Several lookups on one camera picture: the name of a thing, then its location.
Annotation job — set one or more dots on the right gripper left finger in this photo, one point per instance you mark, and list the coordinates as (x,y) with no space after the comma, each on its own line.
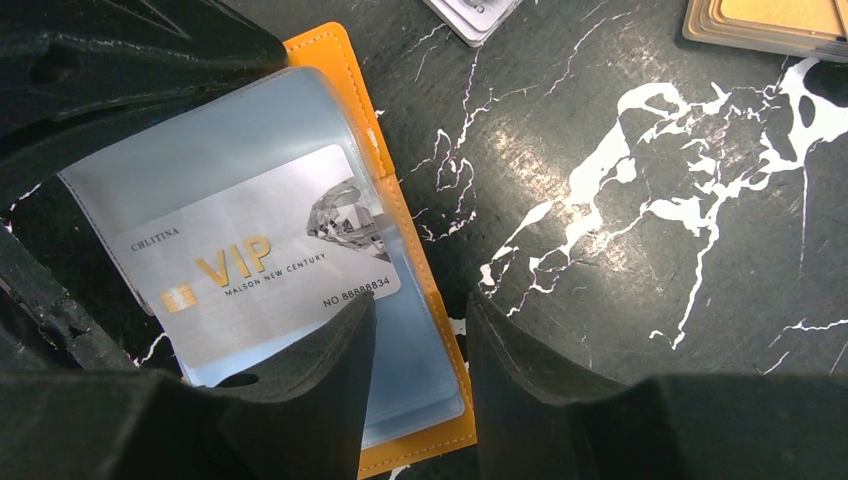
(297,415)

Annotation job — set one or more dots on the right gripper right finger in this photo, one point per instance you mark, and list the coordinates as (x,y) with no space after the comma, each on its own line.
(539,415)

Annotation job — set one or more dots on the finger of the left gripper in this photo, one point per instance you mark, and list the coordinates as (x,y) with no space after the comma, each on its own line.
(73,299)
(77,76)

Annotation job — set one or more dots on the white VIP card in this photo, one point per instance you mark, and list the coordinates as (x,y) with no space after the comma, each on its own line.
(261,260)

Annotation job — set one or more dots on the orange card holder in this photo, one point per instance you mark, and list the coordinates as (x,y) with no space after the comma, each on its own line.
(419,403)

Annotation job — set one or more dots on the stack of white cards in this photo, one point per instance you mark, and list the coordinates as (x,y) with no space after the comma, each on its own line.
(473,21)

